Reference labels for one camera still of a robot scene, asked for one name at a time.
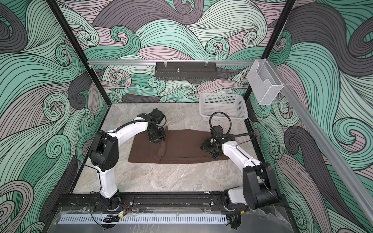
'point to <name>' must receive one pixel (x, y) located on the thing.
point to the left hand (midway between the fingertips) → (165, 139)
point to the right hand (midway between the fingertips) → (204, 149)
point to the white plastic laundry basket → (234, 105)
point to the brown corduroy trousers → (225, 137)
